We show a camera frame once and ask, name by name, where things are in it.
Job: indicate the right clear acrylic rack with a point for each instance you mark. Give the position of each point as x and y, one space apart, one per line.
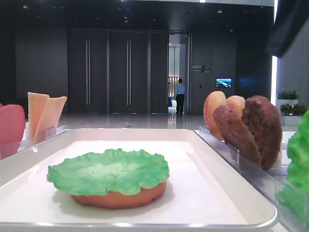
269 183

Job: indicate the green lettuce leaf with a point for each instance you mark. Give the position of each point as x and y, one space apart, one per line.
114 170
295 164

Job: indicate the left red tomato slice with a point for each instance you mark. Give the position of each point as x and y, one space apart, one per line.
12 124

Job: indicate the bread slice on tray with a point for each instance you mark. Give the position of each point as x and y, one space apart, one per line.
116 200

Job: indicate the potted flower planter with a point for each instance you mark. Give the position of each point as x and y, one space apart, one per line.
289 108

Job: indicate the clear acrylic rack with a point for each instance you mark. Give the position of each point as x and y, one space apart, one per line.
13 148
269 183

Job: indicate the white rectangular metal tray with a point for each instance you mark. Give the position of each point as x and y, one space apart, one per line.
203 193

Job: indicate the dark double door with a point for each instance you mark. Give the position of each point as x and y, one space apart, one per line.
118 71

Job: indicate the left clear acrylic rack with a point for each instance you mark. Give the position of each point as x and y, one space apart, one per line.
13 148

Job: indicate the wall display screen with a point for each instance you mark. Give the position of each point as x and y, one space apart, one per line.
223 82

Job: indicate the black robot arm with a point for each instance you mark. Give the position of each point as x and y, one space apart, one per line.
290 18

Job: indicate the person in doorway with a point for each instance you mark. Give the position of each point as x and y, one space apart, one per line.
180 94

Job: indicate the left brown meat patty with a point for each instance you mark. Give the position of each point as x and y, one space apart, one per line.
236 133

